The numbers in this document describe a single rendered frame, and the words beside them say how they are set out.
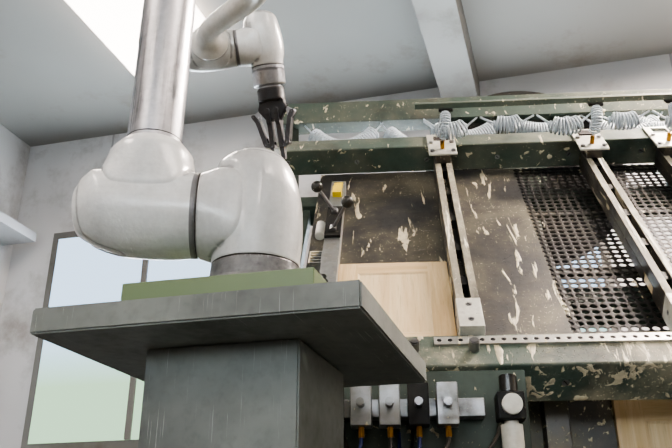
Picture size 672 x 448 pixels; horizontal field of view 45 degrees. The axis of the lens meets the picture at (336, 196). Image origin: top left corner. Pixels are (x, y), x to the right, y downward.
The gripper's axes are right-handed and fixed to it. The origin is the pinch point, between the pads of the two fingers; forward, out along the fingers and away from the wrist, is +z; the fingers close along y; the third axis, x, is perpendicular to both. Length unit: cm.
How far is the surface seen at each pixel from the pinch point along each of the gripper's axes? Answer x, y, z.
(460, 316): 12, -46, 45
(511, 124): -77, -58, -5
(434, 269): -18, -35, 36
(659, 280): -13, -94, 45
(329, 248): -19.0, -4.6, 27.0
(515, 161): -91, -56, 8
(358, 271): -12.7, -14.4, 34.1
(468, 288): -2, -47, 41
